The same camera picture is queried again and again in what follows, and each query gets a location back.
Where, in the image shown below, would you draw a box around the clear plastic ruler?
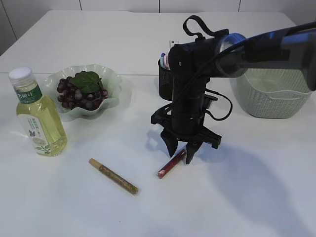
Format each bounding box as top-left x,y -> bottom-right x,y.
169,40 -> 179,49

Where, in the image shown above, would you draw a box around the green tea plastic bottle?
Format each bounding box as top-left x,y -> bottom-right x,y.
8,67 -> 68,157

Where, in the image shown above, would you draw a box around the blue scissors with cover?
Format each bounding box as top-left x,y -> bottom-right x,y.
159,53 -> 167,69

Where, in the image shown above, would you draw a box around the green wavy glass plate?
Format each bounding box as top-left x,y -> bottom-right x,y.
39,64 -> 122,119

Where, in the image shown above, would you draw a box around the green woven plastic basket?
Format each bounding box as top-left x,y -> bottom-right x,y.
231,69 -> 312,119

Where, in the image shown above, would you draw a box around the purple artificial grape bunch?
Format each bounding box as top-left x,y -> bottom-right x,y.
57,71 -> 109,111

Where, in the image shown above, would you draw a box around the black mesh pen holder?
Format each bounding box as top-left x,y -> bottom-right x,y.
158,60 -> 174,101

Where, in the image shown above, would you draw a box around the red marker pen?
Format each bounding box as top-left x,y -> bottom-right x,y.
157,148 -> 187,179

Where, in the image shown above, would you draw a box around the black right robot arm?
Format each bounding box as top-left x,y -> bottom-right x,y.
151,15 -> 316,164

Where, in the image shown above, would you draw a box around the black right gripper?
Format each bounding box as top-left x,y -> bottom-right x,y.
151,106 -> 221,164

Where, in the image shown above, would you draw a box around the gold glitter marker pen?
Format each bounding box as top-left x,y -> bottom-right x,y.
89,158 -> 139,195

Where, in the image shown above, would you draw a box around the pink purple small scissors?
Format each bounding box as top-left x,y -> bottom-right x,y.
163,55 -> 170,70

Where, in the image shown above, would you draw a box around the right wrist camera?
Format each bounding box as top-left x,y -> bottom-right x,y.
202,94 -> 218,110

